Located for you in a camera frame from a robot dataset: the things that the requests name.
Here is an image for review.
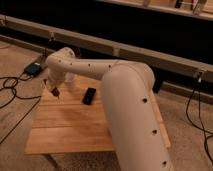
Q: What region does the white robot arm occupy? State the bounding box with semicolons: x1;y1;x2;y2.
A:
46;47;174;171

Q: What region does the blue power adapter box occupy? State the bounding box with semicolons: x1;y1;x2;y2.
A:
24;63;42;76

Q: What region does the wooden table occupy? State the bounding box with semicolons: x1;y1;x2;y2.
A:
24;73;172;155

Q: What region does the black floor cable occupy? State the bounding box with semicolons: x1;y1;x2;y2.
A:
0;68;43;145

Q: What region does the long baseboard rail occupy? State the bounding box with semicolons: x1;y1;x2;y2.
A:
0;14;213;83

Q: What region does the black cable right side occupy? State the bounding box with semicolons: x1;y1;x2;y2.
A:
185;75;213;164

